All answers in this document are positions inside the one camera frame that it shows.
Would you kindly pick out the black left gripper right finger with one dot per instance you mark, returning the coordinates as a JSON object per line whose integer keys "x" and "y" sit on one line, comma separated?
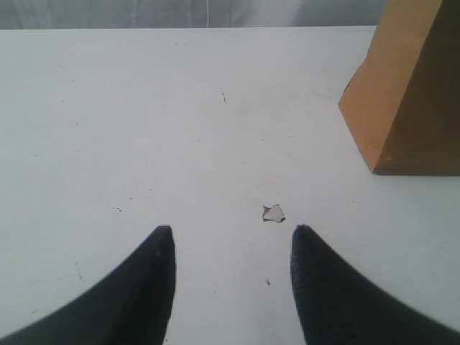
{"x": 338, "y": 305}

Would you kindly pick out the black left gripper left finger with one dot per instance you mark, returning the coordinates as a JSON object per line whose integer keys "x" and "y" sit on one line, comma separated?
{"x": 131, "y": 305}

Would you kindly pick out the brown paper shopping bag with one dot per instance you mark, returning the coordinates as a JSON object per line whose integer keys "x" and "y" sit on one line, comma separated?
{"x": 402, "y": 104}

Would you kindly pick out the small torn paper scrap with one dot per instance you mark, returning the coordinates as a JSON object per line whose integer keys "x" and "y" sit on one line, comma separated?
{"x": 273, "y": 213}

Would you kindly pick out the white curtain backdrop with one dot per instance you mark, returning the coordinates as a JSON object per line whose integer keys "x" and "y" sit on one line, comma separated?
{"x": 109, "y": 14}

